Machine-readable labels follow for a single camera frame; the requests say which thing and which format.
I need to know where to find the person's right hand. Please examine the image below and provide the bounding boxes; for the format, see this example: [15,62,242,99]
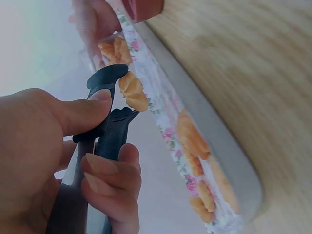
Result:
[68,0,124,69]

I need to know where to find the person's left hand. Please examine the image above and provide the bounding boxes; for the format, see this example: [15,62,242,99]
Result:
[0,87,143,234]

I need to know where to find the clear plastic container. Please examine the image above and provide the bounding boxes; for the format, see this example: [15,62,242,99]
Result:
[79,31,134,74]

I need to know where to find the black plastic tongs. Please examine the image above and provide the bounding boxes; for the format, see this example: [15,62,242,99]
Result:
[45,63,140,234]

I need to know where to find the golden piped cookie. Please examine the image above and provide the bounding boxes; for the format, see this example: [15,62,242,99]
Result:
[187,154,204,177]
[189,196,214,224]
[117,71,150,113]
[207,155,241,213]
[97,36,133,66]
[176,109,211,161]
[196,181,217,213]

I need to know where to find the red-brown round container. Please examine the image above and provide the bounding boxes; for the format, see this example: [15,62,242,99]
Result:
[121,0,165,24]

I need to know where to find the pink flowered white tray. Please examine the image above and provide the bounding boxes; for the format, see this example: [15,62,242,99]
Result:
[114,7,244,234]

